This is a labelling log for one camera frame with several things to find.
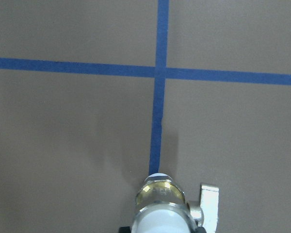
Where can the white brass PPR valve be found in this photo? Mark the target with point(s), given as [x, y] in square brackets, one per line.
[161, 207]

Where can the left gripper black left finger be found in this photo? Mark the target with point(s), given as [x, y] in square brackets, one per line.
[125, 229]

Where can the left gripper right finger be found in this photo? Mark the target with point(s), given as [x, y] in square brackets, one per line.
[200, 230]

